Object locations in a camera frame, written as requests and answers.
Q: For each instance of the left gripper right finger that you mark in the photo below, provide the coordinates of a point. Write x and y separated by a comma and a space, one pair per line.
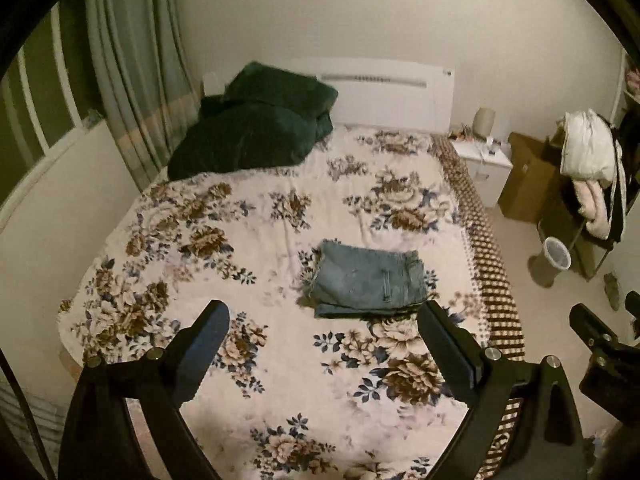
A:
546, 440

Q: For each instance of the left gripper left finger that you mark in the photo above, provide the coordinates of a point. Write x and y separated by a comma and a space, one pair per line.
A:
99, 441

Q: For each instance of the ripped denim shorts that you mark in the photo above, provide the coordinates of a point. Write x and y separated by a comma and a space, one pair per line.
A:
366, 278

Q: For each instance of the grey waste bin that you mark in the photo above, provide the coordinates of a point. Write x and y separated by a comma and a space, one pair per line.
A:
553, 259

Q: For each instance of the pink garment on chair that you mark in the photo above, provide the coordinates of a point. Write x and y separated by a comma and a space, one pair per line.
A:
592, 207

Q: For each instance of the floral bed quilt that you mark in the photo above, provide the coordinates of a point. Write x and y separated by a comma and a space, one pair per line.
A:
290, 395

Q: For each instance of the brown cardboard box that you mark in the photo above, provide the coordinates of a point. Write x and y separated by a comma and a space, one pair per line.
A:
534, 178

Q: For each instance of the white puffer jacket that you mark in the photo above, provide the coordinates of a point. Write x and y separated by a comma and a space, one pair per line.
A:
589, 150

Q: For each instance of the white nightstand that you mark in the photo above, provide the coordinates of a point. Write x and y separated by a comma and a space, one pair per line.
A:
487, 169

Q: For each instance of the folded denim pants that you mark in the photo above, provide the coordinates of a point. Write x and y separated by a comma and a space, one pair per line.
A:
335, 311

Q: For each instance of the beige table lamp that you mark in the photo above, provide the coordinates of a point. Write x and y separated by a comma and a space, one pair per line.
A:
483, 122

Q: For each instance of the dark green blanket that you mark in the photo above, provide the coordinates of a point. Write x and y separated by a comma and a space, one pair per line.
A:
266, 118

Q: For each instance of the white bed headboard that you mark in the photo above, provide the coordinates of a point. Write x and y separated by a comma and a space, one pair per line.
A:
383, 93

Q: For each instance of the green curtain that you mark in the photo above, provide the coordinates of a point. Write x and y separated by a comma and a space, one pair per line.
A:
147, 91

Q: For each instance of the window frame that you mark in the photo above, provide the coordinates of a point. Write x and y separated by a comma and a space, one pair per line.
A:
49, 101

